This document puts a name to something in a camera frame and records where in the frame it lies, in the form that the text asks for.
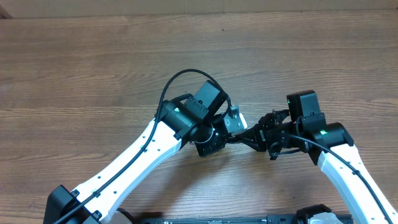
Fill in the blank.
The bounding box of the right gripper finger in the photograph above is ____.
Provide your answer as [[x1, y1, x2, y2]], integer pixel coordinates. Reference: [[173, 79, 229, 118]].
[[228, 138, 266, 152], [234, 124, 264, 139]]

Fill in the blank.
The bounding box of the black usb cable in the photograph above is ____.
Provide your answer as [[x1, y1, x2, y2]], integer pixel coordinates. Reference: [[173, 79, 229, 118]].
[[226, 134, 246, 144]]

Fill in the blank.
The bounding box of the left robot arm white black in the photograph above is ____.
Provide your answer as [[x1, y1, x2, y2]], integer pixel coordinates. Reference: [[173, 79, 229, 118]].
[[44, 80, 228, 223]]

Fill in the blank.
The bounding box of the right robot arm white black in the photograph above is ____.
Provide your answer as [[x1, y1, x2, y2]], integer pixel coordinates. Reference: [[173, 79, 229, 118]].
[[231, 90, 397, 223]]

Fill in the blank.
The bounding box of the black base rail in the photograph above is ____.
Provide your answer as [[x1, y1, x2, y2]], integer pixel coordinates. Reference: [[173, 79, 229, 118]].
[[118, 204, 355, 224]]

